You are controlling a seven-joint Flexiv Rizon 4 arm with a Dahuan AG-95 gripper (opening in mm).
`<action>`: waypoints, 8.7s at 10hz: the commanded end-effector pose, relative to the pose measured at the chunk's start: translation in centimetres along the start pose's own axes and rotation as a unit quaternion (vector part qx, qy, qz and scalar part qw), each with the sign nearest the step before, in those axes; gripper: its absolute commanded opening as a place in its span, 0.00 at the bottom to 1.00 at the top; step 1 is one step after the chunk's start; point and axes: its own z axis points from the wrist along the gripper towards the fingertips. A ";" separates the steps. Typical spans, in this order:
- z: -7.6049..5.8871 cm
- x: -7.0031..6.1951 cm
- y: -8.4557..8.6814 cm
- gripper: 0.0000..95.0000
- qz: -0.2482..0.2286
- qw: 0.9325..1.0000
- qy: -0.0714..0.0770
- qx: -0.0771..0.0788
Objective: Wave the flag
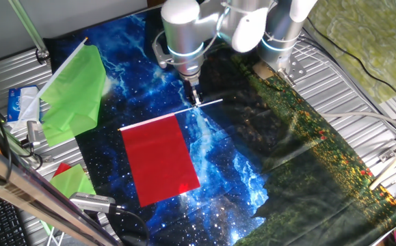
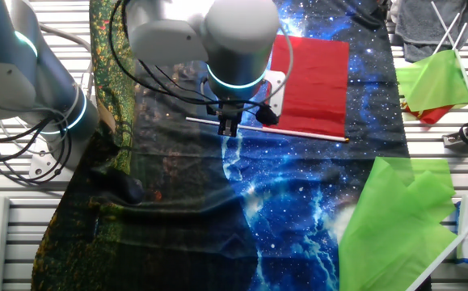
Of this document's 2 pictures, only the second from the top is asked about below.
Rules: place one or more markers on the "red flag with white pole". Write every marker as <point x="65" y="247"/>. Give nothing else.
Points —
<point x="314" y="89"/>

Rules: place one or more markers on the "grey camera stand bracket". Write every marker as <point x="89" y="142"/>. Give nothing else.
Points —
<point x="460" y="141"/>

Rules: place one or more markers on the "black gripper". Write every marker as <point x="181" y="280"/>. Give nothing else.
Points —
<point x="225" y="111"/>

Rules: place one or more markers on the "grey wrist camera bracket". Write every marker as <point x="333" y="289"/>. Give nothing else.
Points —
<point x="277" y="87"/>

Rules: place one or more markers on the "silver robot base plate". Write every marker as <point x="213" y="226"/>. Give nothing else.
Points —
<point x="39" y="165"/>

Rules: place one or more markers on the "grey towel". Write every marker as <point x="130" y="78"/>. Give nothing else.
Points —
<point x="419" y="24"/>

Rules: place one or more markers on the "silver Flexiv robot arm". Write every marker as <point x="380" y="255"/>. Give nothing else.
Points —
<point x="237" y="40"/>

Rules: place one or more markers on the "large green flag white pole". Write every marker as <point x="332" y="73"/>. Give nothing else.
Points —
<point x="387" y="226"/>

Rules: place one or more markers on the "tan cardboard piece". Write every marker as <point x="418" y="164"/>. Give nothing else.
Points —
<point x="105" y="115"/>

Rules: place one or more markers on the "galaxy and meadow printed cloth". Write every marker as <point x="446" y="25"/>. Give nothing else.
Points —
<point x="177" y="194"/>

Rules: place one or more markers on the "small red flag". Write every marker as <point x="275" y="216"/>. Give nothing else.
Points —
<point x="433" y="115"/>

